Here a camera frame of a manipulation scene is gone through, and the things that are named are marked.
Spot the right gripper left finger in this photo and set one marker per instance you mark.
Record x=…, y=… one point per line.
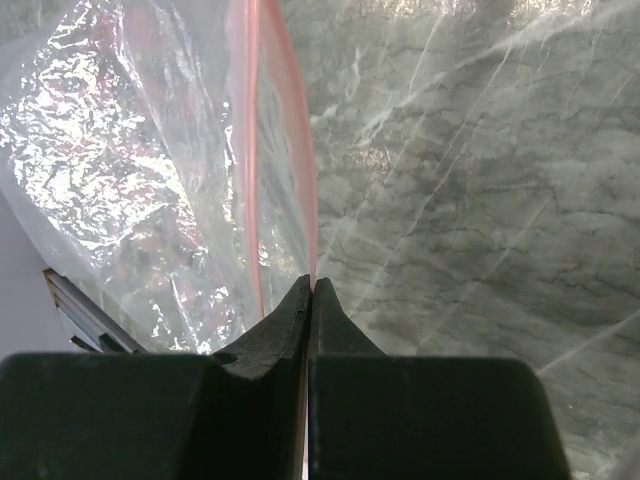
x=234, y=414

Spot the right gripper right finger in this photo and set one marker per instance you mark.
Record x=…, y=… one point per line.
x=377, y=416

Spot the clear zip top bag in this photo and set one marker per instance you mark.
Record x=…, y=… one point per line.
x=159, y=154

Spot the aluminium mounting rail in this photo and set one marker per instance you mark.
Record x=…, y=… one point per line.
x=96, y=330

